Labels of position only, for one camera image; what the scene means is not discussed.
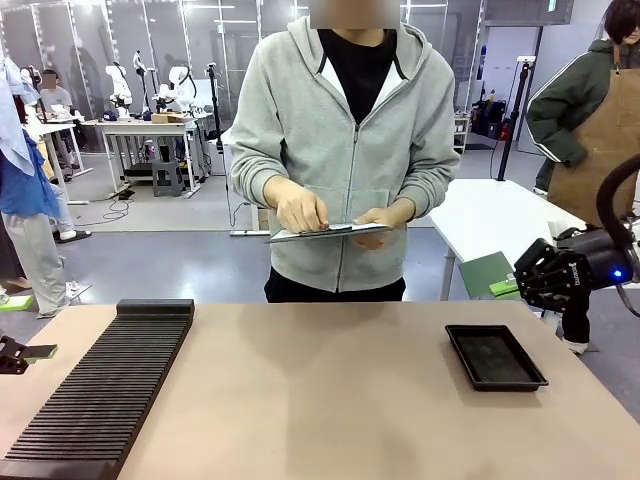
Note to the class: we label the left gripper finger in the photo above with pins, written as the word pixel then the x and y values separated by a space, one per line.
pixel 12 357
pixel 15 304

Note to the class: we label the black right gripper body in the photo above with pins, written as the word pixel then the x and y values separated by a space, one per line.
pixel 595 265

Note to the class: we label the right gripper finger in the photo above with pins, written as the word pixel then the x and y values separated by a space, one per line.
pixel 540 295
pixel 535 257

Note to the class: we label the green PCB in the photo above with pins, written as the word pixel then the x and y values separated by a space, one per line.
pixel 482 275

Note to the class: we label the grey tablet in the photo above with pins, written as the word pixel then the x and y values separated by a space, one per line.
pixel 320 234

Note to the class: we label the person's right forearm grey sleeve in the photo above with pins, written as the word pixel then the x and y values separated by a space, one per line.
pixel 252 175

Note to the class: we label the small white robot arm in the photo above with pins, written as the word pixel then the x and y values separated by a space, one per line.
pixel 119 90
pixel 177 87

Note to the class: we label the person's left forearm grey sleeve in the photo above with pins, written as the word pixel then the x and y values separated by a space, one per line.
pixel 432 180

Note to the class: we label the black slotted PCB rack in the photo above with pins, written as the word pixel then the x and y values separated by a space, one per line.
pixel 100 390

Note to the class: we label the person's left hand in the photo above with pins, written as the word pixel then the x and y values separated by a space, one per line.
pixel 387 215

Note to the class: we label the person's right hand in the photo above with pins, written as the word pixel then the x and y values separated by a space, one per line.
pixel 295 207

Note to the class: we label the white table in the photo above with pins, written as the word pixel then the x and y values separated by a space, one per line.
pixel 500 205

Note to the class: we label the black plastic tray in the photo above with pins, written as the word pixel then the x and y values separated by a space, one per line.
pixel 495 357

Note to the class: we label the figure in light shirt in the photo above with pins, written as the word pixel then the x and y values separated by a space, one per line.
pixel 30 200

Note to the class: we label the black bag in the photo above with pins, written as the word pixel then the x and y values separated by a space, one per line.
pixel 490 117

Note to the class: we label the person in brown apron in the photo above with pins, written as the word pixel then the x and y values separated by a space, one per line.
pixel 590 115

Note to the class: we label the grey step stool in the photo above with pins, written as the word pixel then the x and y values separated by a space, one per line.
pixel 167 177

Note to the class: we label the seated person in background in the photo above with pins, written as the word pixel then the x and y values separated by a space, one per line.
pixel 55 97

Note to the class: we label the white desk with robots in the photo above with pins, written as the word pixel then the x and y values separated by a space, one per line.
pixel 150 125

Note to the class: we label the person in grey hoodie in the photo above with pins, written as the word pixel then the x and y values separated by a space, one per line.
pixel 345 125

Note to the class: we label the cardboard box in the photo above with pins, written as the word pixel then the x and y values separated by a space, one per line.
pixel 169 118

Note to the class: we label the black tripod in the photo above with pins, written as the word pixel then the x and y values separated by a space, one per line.
pixel 215 105

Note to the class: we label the black camera stand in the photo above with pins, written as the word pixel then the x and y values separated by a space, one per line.
pixel 515 110

